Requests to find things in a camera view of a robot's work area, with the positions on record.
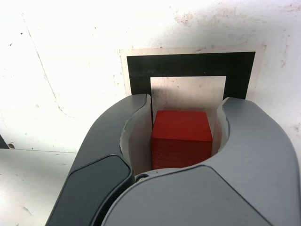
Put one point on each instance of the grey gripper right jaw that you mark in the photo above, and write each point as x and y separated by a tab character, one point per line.
247	164

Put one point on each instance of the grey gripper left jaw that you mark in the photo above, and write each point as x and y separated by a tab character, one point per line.
98	153

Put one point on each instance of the black tape square outline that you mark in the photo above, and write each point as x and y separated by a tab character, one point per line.
188	66

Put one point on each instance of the red cube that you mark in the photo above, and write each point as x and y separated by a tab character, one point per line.
181	131

